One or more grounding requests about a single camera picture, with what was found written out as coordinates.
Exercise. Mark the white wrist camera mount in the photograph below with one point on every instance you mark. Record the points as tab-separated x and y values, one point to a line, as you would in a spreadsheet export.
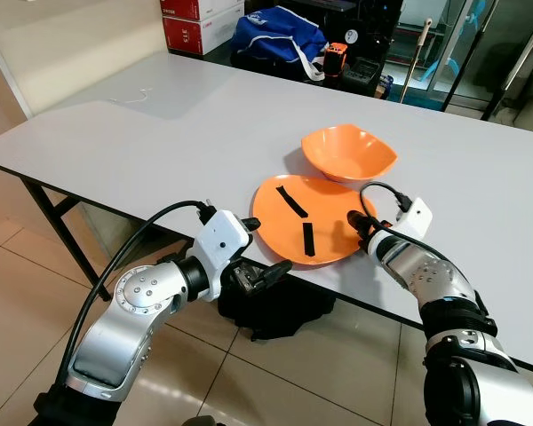
413	217
222	240

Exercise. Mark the tall red and white box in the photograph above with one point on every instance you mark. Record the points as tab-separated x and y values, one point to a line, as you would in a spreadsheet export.
195	35

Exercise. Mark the orange and black device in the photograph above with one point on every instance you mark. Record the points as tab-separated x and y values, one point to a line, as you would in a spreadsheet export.
337	60

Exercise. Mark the blue duffel bag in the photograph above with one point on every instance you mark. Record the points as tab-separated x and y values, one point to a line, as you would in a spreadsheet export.
275	35

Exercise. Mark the orange plastic bowl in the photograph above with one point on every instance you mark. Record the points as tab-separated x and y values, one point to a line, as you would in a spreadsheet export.
346	151

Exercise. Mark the orange plastic plate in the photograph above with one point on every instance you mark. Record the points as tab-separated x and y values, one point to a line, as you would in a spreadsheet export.
280	240

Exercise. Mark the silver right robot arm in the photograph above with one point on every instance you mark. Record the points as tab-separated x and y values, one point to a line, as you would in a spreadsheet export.
444	293

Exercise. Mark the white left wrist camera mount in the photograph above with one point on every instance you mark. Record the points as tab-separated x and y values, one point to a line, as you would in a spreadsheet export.
222	240

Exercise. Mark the black tape strip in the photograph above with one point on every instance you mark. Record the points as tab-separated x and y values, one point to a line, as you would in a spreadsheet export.
291	202
307	241

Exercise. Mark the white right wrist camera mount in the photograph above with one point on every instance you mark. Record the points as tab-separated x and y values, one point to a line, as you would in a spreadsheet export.
413	217

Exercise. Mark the black metal table frame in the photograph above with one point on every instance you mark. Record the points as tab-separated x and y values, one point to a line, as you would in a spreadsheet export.
62	238

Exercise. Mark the black case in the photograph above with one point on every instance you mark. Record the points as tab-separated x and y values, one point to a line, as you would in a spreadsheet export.
364	75

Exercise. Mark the wooden stick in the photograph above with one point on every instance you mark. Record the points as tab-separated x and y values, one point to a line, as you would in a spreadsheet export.
416	62

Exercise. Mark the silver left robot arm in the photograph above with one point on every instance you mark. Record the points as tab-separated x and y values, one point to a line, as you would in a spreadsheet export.
133	319

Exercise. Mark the black bag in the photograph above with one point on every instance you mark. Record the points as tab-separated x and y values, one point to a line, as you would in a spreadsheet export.
275	311

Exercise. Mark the flat red and white box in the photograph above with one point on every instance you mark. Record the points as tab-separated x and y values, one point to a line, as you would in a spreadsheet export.
191	7

